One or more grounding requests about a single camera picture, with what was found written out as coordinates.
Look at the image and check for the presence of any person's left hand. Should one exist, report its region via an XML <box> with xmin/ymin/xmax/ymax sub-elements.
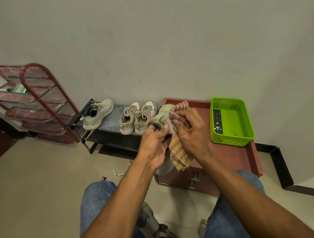
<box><xmin>136</xmin><ymin>124</ymin><xmax>172</xmax><ymax>172</ymax></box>

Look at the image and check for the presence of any person's right hand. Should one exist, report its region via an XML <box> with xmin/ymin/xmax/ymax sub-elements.
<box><xmin>171</xmin><ymin>108</ymin><xmax>211</xmax><ymax>165</ymax></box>

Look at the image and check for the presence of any striped yellow cleaning cloth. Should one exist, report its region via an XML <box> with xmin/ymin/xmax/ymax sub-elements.
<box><xmin>168</xmin><ymin>100</ymin><xmax>194</xmax><ymax>172</ymax></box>

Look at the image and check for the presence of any black remote control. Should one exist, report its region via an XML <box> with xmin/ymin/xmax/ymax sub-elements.
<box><xmin>213</xmin><ymin>109</ymin><xmax>224</xmax><ymax>135</ymax></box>

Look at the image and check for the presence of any white pink sneaker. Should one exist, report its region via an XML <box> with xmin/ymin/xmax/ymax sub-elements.
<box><xmin>119</xmin><ymin>102</ymin><xmax>143</xmax><ymax>135</ymax></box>
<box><xmin>134</xmin><ymin>100</ymin><xmax>157</xmax><ymax>135</ymax></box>

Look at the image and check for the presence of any grey-blue sneaker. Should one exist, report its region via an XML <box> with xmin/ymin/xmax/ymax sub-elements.
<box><xmin>79</xmin><ymin>98</ymin><xmax>114</xmax><ymax>131</ymax></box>
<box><xmin>148</xmin><ymin>104</ymin><xmax>176</xmax><ymax>176</ymax></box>

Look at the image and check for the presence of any red-brown drawer cabinet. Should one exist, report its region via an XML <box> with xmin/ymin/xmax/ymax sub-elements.
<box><xmin>154</xmin><ymin>97</ymin><xmax>264</xmax><ymax>196</ymax></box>

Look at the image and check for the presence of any person's left forearm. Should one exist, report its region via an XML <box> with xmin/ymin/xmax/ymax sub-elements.
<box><xmin>82</xmin><ymin>159</ymin><xmax>157</xmax><ymax>238</ymax></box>

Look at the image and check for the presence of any person's right forearm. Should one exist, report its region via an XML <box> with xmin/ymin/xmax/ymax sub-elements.
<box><xmin>199</xmin><ymin>157</ymin><xmax>314</xmax><ymax>238</ymax></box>

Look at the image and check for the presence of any person's grey slipper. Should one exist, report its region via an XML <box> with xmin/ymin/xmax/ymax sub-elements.
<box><xmin>197</xmin><ymin>219</ymin><xmax>208</xmax><ymax>238</ymax></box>
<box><xmin>137</xmin><ymin>201</ymin><xmax>160</xmax><ymax>238</ymax></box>

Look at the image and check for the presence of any person's right leg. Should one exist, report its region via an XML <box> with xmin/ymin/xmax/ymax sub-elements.
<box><xmin>203</xmin><ymin>169</ymin><xmax>267</xmax><ymax>238</ymax></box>

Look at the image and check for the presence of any green plastic basket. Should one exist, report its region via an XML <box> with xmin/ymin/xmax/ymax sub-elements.
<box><xmin>210</xmin><ymin>97</ymin><xmax>255</xmax><ymax>147</ymax></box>

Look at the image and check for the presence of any black shoe rack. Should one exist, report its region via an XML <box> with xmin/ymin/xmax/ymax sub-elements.
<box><xmin>67</xmin><ymin>99</ymin><xmax>162</xmax><ymax>160</ymax></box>

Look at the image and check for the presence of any black stool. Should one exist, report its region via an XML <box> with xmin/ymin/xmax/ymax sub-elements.
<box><xmin>157</xmin><ymin>223</ymin><xmax>180</xmax><ymax>238</ymax></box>

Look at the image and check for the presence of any black baseboard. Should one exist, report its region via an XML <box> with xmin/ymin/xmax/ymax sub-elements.
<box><xmin>255</xmin><ymin>143</ymin><xmax>314</xmax><ymax>196</ymax></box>

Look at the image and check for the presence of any red metal rack plastic-wrapped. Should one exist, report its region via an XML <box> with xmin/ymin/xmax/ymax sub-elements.
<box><xmin>0</xmin><ymin>63</ymin><xmax>80</xmax><ymax>145</ymax></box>

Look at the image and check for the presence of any green white packet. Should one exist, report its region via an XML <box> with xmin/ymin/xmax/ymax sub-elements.
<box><xmin>7</xmin><ymin>84</ymin><xmax>27</xmax><ymax>94</ymax></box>

